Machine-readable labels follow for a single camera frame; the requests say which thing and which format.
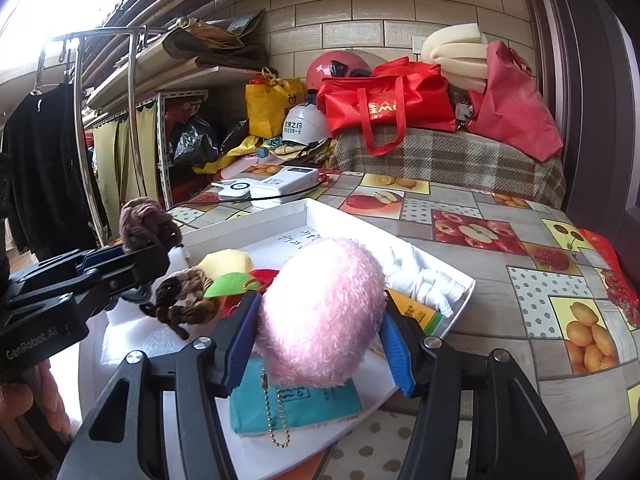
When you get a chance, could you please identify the plaid covered box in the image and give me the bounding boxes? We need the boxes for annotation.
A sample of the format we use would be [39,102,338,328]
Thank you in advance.
[334,125,567,208]

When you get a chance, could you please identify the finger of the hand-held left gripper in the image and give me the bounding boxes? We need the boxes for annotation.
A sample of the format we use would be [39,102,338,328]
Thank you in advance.
[2,242,172,318]
[7,246,133,286]

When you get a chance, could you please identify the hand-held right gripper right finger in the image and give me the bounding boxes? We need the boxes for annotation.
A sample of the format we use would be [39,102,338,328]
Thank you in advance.
[381,302,581,480]

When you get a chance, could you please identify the white tray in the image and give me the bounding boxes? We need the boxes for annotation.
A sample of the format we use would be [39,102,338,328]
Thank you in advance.
[77,197,476,480]

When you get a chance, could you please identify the black plastic bag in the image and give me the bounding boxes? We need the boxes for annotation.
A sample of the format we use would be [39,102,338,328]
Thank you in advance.
[170,115,248,166]

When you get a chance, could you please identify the yellow shopping bag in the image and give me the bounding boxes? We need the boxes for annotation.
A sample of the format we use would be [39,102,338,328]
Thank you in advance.
[245,67,306,138]

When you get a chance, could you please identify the steel clothes rack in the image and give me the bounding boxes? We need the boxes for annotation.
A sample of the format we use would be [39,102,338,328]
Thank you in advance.
[35,24,151,248]

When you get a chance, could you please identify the white power bank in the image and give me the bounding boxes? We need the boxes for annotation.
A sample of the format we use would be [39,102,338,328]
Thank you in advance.
[250,166,320,203]

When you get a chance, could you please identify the red gift bag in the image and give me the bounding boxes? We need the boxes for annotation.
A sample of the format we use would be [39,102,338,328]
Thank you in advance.
[577,228,640,331]

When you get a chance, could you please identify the yellow cloth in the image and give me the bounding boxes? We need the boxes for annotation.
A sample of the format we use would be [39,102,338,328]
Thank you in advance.
[192,135,336,176]

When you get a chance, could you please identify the brown paper bags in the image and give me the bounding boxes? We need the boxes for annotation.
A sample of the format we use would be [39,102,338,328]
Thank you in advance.
[162,8,268,68]

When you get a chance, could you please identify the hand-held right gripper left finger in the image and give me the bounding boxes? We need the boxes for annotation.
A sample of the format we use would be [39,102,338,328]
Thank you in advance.
[57,291,262,480]

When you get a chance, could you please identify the pink-red fabric bag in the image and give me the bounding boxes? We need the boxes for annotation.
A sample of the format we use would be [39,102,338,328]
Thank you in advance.
[467,40,564,162]

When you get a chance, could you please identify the cream foam roll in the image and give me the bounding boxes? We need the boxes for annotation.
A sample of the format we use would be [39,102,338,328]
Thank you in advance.
[421,27,490,93]

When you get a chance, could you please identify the red helmet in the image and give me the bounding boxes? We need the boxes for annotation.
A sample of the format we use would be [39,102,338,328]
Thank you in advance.
[306,51,373,93]

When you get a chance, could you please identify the pink plush ball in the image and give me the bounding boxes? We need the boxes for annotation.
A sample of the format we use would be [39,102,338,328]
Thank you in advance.
[254,237,387,448]

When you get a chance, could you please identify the pale yellow sponge piece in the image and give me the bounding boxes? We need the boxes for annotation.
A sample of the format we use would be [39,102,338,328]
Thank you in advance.
[196,249,255,281]

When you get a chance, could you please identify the fruit print tablecloth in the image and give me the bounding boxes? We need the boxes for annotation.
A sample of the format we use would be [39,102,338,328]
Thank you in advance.
[170,167,640,480]

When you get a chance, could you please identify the brown yarn hair tie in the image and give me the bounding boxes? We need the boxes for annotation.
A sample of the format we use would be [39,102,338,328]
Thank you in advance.
[141,267,221,341]
[119,197,183,255]

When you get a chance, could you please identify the white round charger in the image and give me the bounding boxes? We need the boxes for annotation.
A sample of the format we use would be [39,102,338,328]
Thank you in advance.
[211,179,253,201]

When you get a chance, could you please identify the red tote bag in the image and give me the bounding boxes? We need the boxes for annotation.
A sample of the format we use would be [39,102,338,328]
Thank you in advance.
[316,56,457,156]

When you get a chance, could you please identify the white sock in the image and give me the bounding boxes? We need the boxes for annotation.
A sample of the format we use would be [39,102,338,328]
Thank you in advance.
[385,245,466,318]

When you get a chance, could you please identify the yellow curtain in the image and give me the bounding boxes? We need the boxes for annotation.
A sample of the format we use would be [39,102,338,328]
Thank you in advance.
[92,105,161,221]

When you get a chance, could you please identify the dark panelled door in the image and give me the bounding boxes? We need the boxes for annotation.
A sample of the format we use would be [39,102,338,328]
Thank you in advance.
[517,0,640,241]

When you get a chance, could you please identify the red plush apple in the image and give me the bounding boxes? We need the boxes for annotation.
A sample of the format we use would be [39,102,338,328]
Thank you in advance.
[202,268,281,318]

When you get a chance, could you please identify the yellow sponge with green scourer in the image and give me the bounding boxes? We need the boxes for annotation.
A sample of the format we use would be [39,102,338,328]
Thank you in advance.
[387,287,443,333]

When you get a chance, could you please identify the black garment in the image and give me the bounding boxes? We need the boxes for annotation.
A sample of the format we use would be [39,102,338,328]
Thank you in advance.
[0,82,108,261]

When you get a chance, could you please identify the metal storage shelf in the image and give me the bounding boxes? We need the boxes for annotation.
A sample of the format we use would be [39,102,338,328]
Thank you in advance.
[82,25,271,211]

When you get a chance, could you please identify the person's left hand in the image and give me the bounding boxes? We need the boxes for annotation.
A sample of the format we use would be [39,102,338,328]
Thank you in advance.
[0,360,72,448]

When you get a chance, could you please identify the teal fabric pouch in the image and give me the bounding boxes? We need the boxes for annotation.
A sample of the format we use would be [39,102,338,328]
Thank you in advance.
[229,357,363,436]

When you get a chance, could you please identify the white helmet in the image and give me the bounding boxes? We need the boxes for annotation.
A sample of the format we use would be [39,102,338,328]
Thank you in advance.
[281,102,332,146]

